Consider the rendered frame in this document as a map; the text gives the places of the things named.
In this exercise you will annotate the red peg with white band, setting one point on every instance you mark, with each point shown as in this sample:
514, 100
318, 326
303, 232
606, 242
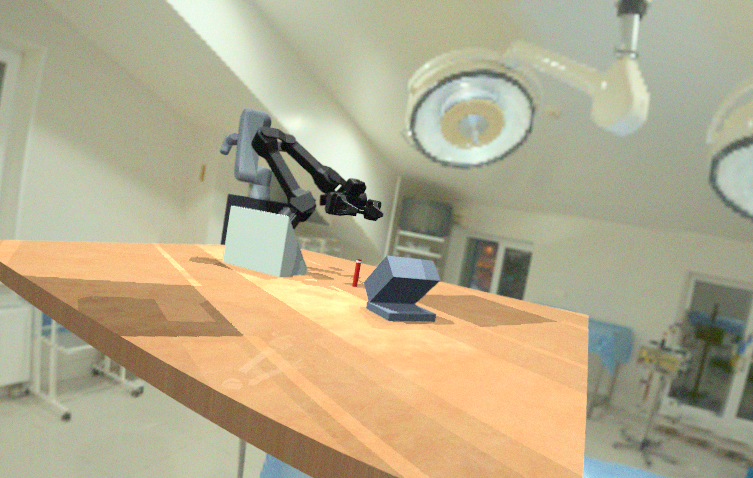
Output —
356, 274

